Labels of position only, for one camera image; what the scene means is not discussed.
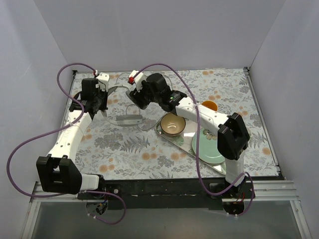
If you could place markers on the floral table mat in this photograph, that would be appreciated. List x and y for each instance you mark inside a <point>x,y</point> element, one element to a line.
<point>129,143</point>

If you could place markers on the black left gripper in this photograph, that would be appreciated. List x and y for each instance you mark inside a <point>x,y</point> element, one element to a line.
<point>101,100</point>

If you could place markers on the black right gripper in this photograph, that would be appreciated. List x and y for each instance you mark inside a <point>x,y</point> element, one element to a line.
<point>136,97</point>

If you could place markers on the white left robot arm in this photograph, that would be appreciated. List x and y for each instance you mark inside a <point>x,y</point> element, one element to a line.
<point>57,171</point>

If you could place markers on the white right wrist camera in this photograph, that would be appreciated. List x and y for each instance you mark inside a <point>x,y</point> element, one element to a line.
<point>136,78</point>

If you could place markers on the floral metal tray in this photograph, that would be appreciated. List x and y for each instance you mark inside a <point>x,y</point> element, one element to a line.
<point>188,141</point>

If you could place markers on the green ceramic plate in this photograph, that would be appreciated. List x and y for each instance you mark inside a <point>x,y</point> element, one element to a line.
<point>208,151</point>

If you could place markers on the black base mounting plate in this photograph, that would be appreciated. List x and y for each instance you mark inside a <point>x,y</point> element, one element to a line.
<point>166,194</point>

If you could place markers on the beige ceramic bowl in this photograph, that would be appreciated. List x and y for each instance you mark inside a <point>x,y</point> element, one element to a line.
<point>172,125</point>

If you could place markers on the orange small cup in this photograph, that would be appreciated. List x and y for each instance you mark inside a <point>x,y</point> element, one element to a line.
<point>211,105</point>

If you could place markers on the white over-ear headphones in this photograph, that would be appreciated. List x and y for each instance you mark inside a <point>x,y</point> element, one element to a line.
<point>122,120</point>

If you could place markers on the aluminium frame rail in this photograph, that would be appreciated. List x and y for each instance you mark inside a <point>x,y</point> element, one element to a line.
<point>274,190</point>

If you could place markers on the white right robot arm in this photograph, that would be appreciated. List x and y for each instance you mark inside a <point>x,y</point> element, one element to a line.
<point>230,130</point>

